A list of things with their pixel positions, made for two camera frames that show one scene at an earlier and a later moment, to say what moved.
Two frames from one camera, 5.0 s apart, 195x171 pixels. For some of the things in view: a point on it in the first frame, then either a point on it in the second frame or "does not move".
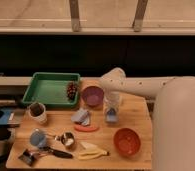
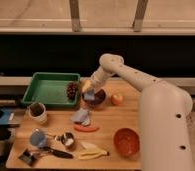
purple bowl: x=92 y=95 does not move
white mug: x=37 y=113 does not move
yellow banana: x=87 y=151 does not move
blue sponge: x=111 y=115 → x=89 y=96
